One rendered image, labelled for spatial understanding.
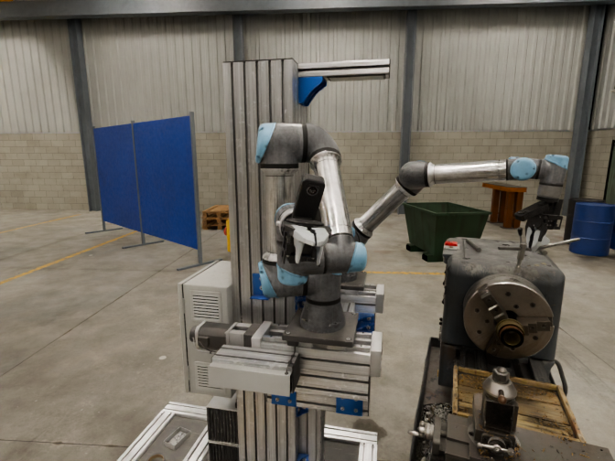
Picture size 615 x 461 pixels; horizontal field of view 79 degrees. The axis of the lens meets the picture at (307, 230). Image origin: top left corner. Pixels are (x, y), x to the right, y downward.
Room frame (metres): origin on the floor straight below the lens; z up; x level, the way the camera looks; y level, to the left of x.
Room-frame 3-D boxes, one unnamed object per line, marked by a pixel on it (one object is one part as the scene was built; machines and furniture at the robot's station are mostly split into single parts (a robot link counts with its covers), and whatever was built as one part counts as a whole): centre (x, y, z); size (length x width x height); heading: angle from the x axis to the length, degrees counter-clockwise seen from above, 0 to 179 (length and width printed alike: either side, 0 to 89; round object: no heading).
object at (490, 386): (0.86, -0.49, 1.13); 0.08 x 0.08 x 0.03
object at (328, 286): (1.16, -0.04, 1.33); 0.13 x 0.12 x 0.14; 99
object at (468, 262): (1.78, -0.93, 1.06); 0.59 x 0.48 x 0.39; 158
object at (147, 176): (7.10, 3.21, 1.18); 4.12 x 0.80 x 2.35; 48
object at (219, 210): (9.22, 2.06, 0.22); 1.25 x 0.86 x 0.44; 179
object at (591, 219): (6.52, -5.07, 0.44); 0.59 x 0.59 x 0.88
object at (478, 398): (0.88, -0.50, 0.99); 0.20 x 0.10 x 0.05; 158
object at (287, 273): (0.88, 0.02, 1.46); 0.11 x 0.08 x 0.11; 99
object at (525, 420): (1.13, -0.69, 0.89); 0.36 x 0.30 x 0.04; 68
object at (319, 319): (1.16, -0.05, 1.21); 0.15 x 0.15 x 0.10
